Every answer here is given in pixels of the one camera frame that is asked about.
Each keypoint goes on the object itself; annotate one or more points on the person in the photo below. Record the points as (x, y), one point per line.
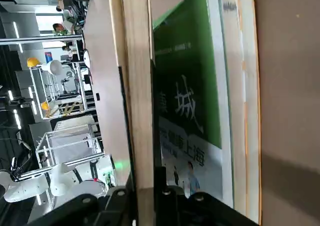
(58, 28)

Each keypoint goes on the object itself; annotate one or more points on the yellow hard hat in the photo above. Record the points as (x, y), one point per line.
(32, 61)
(45, 106)

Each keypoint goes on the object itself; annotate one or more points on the dark book with hand photo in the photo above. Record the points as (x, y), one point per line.
(140, 85)

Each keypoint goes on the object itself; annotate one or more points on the green and white book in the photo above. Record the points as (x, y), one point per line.
(190, 60)

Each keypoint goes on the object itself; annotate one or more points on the white desk lamp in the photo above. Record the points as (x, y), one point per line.
(53, 66)

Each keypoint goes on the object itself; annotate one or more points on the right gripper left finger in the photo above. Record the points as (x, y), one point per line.
(100, 211)

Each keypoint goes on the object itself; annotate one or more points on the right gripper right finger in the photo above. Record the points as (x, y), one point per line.
(200, 211)

